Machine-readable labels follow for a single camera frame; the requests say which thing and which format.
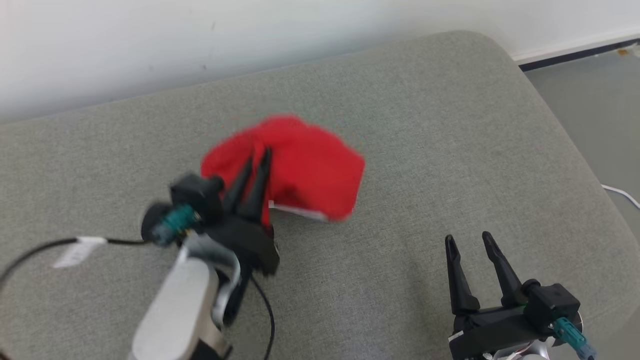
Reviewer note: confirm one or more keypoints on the white black wall baseboard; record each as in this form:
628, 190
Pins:
575, 52

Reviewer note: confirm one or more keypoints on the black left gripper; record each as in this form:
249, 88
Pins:
250, 245

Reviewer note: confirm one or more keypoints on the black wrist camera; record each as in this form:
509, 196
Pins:
552, 302
192, 200

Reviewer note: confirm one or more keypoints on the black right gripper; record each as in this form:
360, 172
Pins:
495, 332

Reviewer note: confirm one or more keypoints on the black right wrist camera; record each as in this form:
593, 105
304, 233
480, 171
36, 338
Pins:
552, 302

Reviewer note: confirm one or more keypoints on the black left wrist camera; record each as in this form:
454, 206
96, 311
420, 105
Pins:
192, 200

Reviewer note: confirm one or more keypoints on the red Bulls 23 shorts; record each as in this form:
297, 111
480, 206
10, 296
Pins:
310, 165

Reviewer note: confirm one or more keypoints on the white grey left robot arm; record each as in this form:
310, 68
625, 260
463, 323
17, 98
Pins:
175, 305

